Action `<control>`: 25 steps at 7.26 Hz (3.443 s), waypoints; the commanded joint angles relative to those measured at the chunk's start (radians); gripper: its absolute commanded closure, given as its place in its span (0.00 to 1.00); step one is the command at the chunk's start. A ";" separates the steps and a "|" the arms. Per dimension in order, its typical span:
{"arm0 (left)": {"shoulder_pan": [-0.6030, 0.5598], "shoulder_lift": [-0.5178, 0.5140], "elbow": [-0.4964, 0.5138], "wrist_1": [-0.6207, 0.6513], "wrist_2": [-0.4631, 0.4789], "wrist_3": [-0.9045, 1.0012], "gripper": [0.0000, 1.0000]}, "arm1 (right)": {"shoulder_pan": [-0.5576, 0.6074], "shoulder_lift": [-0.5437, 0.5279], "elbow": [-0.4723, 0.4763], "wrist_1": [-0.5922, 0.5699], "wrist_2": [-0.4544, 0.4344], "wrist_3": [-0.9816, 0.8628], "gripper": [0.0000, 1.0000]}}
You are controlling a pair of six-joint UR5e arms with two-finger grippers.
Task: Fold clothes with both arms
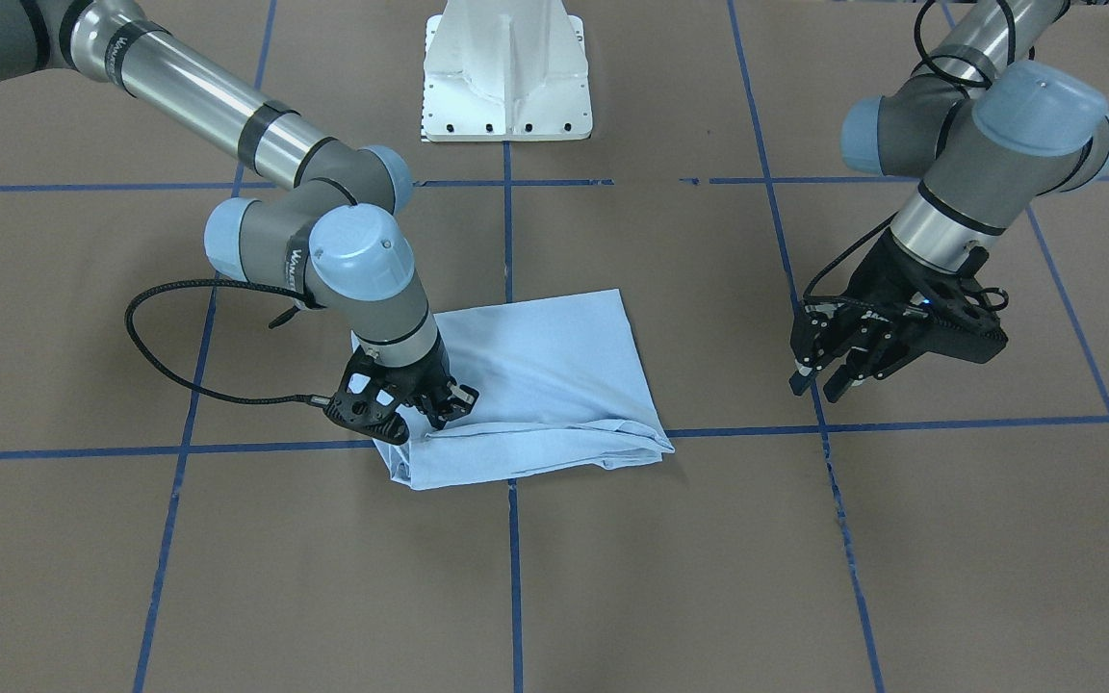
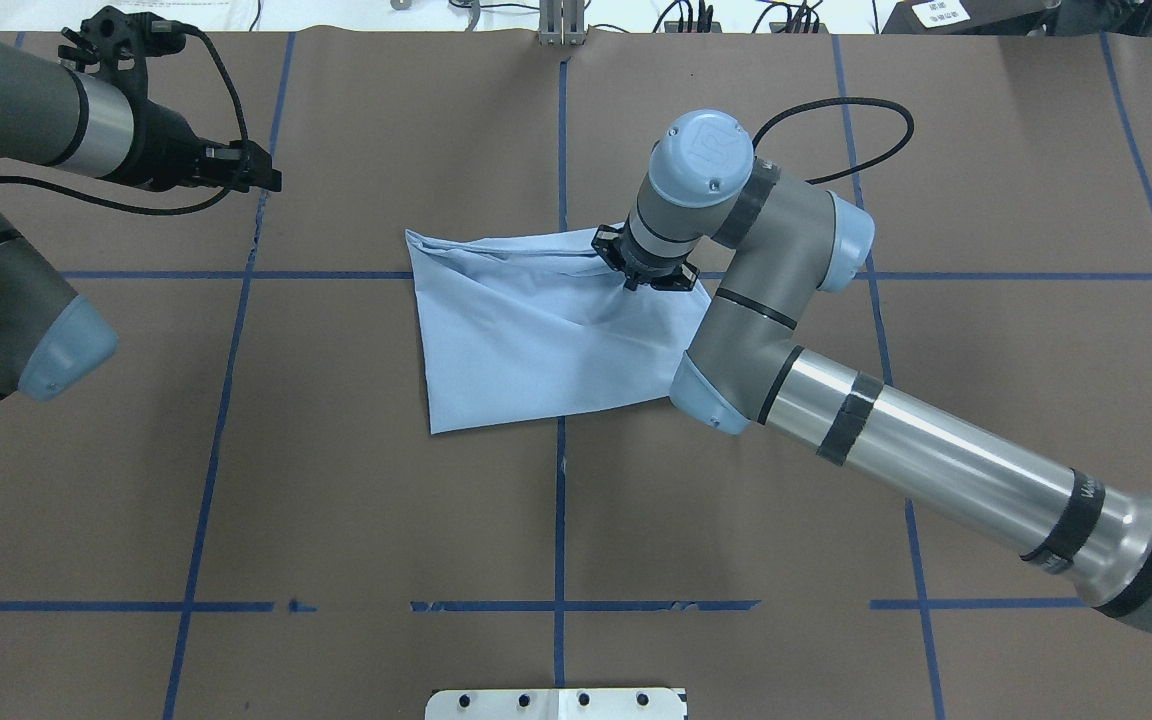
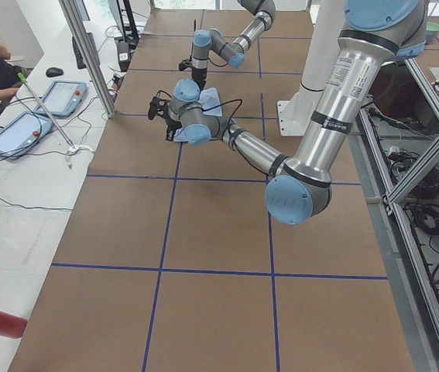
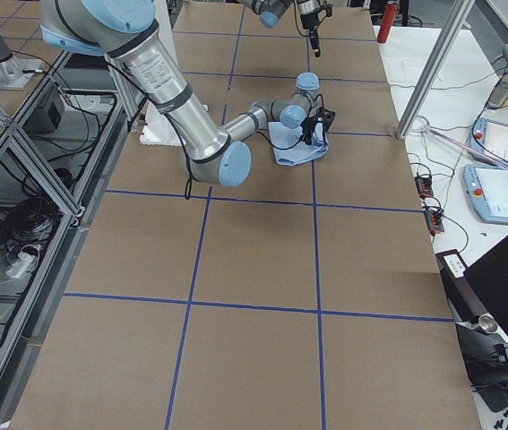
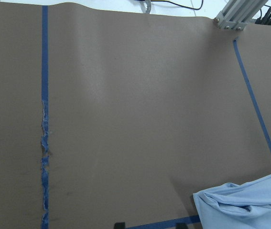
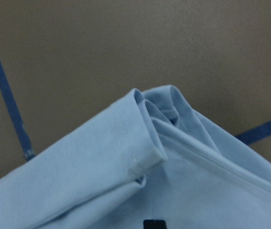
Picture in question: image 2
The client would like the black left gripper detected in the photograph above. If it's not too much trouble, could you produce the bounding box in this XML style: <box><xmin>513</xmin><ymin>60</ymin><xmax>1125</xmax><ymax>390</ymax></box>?
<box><xmin>126</xmin><ymin>100</ymin><xmax>283</xmax><ymax>194</ymax></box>

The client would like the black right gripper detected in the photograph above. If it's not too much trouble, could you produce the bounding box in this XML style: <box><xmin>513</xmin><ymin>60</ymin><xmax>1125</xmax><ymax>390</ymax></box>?
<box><xmin>591</xmin><ymin>225</ymin><xmax>692</xmax><ymax>291</ymax></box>

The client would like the light blue t-shirt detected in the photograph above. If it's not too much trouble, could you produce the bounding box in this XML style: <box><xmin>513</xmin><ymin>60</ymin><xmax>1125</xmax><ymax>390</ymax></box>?
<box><xmin>404</xmin><ymin>229</ymin><xmax>710</xmax><ymax>434</ymax></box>

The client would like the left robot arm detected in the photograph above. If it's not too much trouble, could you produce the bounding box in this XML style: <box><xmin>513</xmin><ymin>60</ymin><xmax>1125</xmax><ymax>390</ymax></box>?
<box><xmin>0</xmin><ymin>6</ymin><xmax>283</xmax><ymax>402</ymax></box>

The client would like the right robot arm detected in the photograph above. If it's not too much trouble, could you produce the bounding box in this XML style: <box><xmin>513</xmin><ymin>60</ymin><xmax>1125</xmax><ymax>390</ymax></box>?
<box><xmin>593</xmin><ymin>108</ymin><xmax>1152</xmax><ymax>634</ymax></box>

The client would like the black box with label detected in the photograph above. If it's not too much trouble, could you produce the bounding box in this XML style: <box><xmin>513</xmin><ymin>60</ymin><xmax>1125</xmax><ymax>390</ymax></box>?
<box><xmin>879</xmin><ymin>1</ymin><xmax>1061</xmax><ymax>36</ymax></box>

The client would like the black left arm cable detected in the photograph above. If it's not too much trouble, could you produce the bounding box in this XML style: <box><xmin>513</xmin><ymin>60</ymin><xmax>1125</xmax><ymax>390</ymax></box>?
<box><xmin>0</xmin><ymin>22</ymin><xmax>252</xmax><ymax>217</ymax></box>

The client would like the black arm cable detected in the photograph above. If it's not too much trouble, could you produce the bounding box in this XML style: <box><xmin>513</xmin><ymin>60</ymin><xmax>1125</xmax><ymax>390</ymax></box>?
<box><xmin>751</xmin><ymin>96</ymin><xmax>915</xmax><ymax>187</ymax></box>
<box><xmin>0</xmin><ymin>22</ymin><xmax>252</xmax><ymax>217</ymax></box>

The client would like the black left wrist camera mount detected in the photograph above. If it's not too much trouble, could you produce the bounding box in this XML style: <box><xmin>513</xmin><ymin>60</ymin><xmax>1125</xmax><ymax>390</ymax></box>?
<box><xmin>58</xmin><ymin>6</ymin><xmax>187</xmax><ymax>99</ymax></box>

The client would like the grey metal camera post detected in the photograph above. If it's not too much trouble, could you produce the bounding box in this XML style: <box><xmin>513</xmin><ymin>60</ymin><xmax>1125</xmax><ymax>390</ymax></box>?
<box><xmin>536</xmin><ymin>0</ymin><xmax>588</xmax><ymax>47</ymax></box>

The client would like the black cable bundle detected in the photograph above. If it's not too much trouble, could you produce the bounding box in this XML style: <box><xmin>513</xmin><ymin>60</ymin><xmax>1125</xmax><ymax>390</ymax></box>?
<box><xmin>651</xmin><ymin>0</ymin><xmax>827</xmax><ymax>35</ymax></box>

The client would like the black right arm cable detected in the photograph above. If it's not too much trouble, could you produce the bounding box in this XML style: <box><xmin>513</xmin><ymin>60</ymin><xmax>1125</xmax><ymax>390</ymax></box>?
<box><xmin>751</xmin><ymin>96</ymin><xmax>915</xmax><ymax>187</ymax></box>

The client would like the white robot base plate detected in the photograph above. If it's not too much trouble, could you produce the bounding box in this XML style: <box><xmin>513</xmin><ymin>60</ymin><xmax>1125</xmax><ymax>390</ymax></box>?
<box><xmin>424</xmin><ymin>687</ymin><xmax>689</xmax><ymax>719</ymax></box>

